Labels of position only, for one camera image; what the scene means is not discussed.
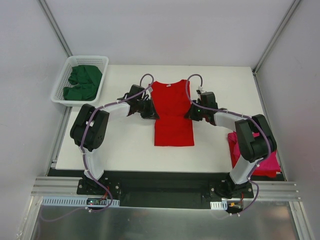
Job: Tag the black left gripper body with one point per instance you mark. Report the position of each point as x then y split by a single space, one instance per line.
149 110

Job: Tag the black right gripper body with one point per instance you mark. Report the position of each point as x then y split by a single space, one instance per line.
194 113

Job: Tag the red t shirt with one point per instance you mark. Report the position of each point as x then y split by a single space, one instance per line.
265 173
171 104

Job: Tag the white plastic basket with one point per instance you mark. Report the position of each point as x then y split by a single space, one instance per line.
101 62

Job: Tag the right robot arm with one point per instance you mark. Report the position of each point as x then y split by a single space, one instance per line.
255 139

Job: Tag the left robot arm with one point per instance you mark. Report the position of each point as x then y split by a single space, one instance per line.
89 128

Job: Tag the green t shirt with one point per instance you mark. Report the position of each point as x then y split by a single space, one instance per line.
85 81

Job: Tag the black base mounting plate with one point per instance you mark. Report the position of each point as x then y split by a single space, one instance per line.
175 190

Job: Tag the folded red t shirt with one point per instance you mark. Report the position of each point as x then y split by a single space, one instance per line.
265 173

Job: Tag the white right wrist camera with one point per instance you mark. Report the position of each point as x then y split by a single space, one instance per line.
200 88

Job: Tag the right white cable duct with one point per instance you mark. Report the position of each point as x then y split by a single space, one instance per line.
219 205

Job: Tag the white cable duct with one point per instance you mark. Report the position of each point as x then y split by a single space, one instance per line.
64 201
219 205

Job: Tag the right aluminium frame post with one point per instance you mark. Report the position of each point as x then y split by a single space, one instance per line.
295 4

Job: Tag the aluminium frame post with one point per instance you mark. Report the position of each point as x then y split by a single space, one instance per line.
295 4
55 27

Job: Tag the aluminium front rail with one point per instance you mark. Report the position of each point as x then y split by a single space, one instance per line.
67 182

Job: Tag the left white cable duct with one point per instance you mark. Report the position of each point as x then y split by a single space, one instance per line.
64 201

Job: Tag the left aluminium frame post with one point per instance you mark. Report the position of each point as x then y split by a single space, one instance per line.
55 27

